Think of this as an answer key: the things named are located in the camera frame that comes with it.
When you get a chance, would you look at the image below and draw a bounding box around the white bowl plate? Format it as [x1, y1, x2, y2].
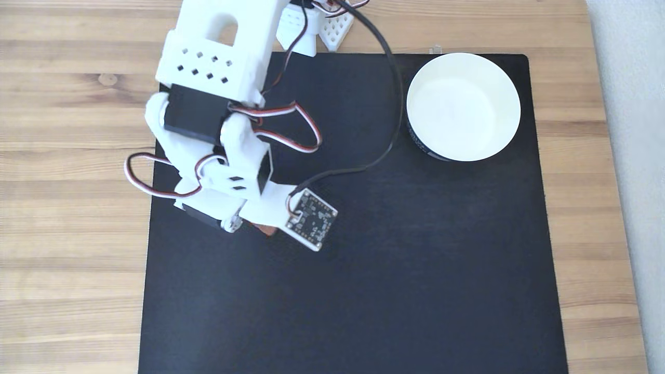
[406, 52, 522, 162]

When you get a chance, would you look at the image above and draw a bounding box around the black desk mat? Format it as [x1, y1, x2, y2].
[138, 48, 569, 374]

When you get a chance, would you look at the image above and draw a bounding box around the red white black servo cable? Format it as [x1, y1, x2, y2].
[124, 152, 221, 200]
[230, 101, 323, 154]

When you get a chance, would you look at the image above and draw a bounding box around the wrist camera on white mount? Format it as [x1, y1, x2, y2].
[240, 182, 339, 253]

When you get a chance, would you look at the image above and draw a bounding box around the black camera cable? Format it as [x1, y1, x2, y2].
[285, 0, 406, 218]

